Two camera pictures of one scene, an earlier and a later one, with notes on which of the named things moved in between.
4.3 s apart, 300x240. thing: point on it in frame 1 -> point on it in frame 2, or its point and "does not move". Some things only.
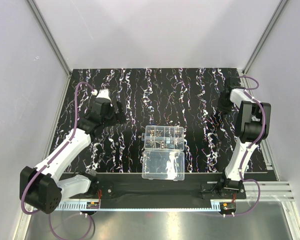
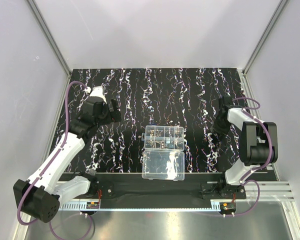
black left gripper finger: (119, 106) -> (114, 104)
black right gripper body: (225, 104) -> (220, 122)
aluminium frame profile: (49, 38) does not move
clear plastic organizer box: (163, 157) does not move
